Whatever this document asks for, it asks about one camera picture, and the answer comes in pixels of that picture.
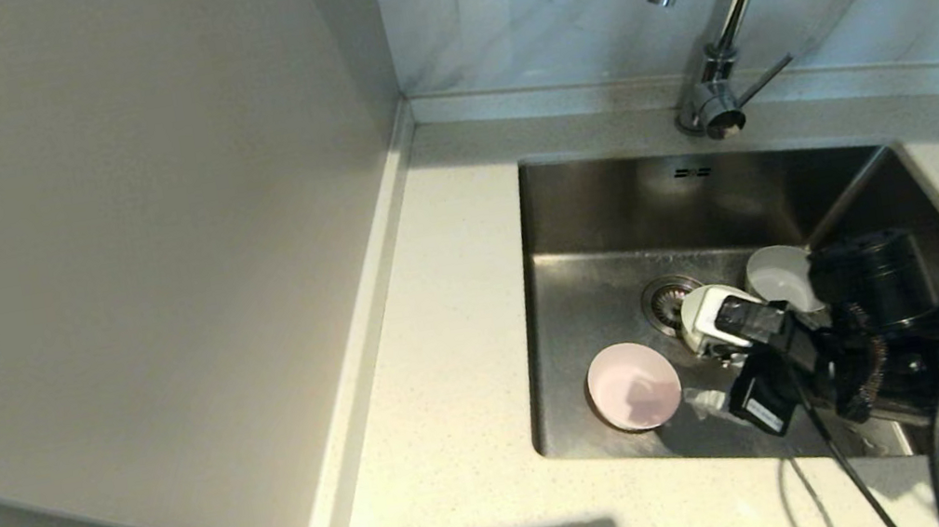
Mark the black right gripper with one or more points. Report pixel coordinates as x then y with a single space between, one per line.
788 373

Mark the pink ceramic bowl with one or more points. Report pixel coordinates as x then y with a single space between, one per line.
635 386

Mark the grey ceramic bowl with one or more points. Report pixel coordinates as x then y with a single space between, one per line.
780 275

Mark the chrome gooseneck faucet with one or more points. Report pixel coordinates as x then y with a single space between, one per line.
715 88

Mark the stainless steel sink basin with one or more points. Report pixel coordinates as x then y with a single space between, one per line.
604 280

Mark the round metal drain strainer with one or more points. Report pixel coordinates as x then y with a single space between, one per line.
660 301

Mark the tall white side panel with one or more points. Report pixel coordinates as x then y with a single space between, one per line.
102 265

